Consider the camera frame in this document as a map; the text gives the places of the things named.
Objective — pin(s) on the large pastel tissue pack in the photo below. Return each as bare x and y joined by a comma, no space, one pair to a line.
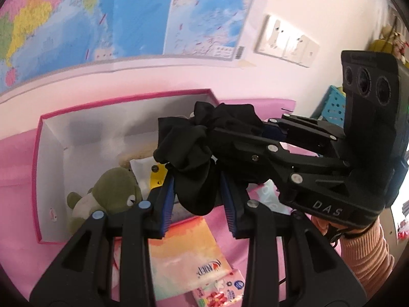
188,255

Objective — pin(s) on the white wet wipes pack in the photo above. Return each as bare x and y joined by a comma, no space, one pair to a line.
145,169

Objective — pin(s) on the green frog plush toy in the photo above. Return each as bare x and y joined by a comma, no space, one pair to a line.
111,188

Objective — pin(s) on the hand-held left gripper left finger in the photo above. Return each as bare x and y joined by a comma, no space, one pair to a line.
167,204

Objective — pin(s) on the person's right forearm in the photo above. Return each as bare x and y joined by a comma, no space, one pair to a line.
364,255

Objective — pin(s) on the black cloth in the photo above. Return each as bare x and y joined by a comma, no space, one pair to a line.
191,153

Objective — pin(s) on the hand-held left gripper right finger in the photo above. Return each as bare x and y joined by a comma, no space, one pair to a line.
228,204

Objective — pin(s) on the blue plastic basket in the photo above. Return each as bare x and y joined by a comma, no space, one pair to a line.
332,105

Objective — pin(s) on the person's right hand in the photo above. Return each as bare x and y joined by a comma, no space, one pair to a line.
326,230

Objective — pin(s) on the yellow garment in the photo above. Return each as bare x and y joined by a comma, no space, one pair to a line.
383,44

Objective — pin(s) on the pink cardboard box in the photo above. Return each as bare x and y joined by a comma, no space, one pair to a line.
51,153

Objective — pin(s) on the wall map poster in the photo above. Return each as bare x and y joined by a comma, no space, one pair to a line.
127,16

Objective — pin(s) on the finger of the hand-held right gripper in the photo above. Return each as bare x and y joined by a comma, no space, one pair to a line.
255,160
310,131

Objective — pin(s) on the small floral tissue pack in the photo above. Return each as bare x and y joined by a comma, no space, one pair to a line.
220,291

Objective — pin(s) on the white wall outlet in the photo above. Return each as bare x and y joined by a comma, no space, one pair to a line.
311,52
273,35
295,46

